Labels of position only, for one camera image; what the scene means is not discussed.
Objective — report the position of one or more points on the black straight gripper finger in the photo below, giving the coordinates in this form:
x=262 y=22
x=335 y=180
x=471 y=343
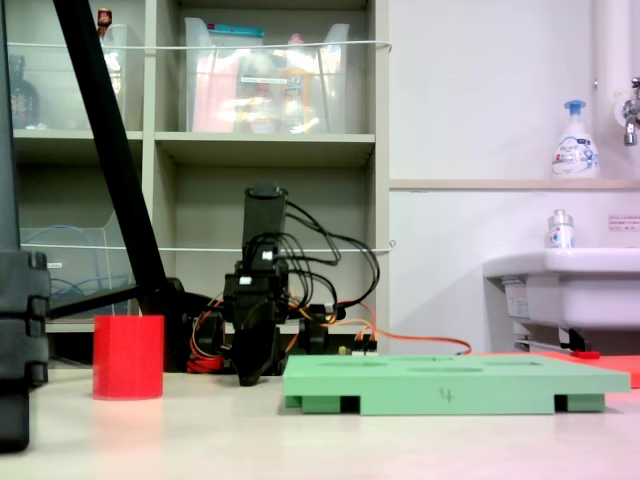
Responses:
x=255 y=357

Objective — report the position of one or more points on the dark round bottle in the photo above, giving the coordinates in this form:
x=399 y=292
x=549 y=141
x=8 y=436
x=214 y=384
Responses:
x=22 y=100

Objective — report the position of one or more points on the dark grey upright post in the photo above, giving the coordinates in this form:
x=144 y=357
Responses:
x=7 y=150

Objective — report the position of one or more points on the large clear plastic bin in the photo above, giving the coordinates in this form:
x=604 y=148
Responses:
x=220 y=100

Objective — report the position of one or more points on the red-print wall notice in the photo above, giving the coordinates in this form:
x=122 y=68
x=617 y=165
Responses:
x=624 y=223

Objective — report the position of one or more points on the white blue pump soap bottle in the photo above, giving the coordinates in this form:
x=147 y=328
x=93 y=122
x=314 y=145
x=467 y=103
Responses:
x=575 y=150

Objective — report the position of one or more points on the metal faucet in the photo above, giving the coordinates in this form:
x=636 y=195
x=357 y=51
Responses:
x=630 y=117

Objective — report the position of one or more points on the teal-edged package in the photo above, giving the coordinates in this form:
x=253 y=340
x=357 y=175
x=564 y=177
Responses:
x=235 y=34

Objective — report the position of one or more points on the clear file box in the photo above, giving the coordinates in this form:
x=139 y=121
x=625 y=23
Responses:
x=75 y=270

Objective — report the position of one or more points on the green shape-sorter board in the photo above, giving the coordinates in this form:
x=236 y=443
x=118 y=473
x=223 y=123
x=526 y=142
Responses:
x=450 y=382

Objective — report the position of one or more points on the small clear sanitizer bottle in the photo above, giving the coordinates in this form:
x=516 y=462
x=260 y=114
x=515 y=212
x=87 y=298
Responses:
x=560 y=232

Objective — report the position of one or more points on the notched black stack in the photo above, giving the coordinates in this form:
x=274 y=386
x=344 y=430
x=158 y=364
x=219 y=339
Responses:
x=20 y=320

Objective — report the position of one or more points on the red flat mat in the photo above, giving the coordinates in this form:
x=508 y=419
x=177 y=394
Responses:
x=620 y=367

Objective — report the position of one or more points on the small circuit board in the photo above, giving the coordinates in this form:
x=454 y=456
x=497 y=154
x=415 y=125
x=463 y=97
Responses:
x=357 y=351

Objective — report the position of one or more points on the small red block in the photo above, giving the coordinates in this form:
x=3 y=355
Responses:
x=586 y=355

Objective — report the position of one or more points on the beige shelf unit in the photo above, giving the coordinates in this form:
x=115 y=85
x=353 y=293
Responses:
x=265 y=145

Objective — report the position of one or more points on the white vertical pipe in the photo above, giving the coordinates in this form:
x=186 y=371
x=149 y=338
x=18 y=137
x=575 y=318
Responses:
x=612 y=40

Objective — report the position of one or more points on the clear plastic storage box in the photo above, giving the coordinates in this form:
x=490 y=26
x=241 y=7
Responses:
x=55 y=90

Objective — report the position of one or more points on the pink-capped orange-label bottle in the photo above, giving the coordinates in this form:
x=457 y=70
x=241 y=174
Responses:
x=296 y=85

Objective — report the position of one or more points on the white sink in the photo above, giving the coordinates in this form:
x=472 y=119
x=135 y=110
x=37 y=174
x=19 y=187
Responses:
x=575 y=285

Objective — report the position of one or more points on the red-capped brown bottle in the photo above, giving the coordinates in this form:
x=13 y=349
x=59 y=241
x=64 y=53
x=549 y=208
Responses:
x=104 y=20

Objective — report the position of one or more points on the red octagonal pillar block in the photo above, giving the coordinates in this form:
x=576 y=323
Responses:
x=128 y=357

